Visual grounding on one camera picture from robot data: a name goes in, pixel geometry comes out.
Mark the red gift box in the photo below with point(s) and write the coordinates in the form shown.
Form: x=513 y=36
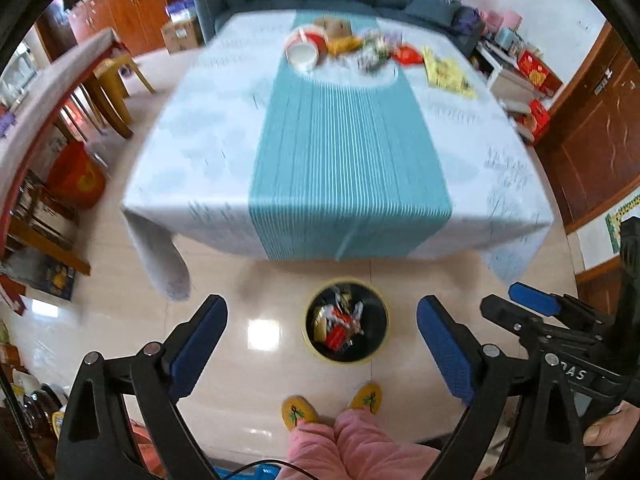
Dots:
x=539 y=74

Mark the gold snack bag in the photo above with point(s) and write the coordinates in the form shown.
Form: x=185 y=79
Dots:
x=343 y=45

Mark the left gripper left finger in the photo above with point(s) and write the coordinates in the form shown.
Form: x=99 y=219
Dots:
x=96 y=440

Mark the red bag on floor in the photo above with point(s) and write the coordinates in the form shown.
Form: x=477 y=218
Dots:
x=75 y=178

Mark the yellow green snack bag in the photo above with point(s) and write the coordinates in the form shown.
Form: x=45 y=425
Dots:
x=445 y=74

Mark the long wooden counter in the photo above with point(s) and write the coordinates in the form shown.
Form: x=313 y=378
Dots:
x=47 y=95

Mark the green white snack wrapper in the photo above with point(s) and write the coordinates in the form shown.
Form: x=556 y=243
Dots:
x=376 y=48

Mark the red white paper cup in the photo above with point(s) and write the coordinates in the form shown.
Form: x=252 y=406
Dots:
x=305 y=47

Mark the person's right hand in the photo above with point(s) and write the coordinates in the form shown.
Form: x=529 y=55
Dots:
x=609 y=434

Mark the pink trouser legs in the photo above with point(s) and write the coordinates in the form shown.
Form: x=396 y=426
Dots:
x=355 y=447

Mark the yellow slipper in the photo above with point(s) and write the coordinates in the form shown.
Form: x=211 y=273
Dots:
x=368 y=398
x=296 y=411

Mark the wooden door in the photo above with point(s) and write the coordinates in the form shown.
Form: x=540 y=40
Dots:
x=590 y=152

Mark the left yellow slipper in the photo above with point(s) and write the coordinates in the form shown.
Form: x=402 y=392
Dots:
x=296 y=411

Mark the patterned white teal tablecloth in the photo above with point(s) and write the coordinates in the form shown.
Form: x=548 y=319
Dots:
x=255 y=158

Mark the cardboard box on floor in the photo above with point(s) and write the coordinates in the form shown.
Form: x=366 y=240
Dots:
x=182 y=36

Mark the yellow round trash bin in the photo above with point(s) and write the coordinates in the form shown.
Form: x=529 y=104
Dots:
x=346 y=322

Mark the brown paper pulp tray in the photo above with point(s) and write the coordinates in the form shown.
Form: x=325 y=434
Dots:
x=334 y=28

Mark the yellow plastic stool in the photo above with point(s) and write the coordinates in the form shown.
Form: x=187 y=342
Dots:
x=110 y=81

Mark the wooden cabinet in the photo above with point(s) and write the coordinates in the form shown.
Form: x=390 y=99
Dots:
x=137 y=23

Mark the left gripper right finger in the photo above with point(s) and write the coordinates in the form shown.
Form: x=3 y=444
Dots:
x=545 y=442

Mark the red snack bag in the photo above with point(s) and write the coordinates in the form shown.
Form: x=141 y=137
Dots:
x=406 y=55

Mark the right yellow slipper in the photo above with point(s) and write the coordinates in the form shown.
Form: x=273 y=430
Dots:
x=368 y=398

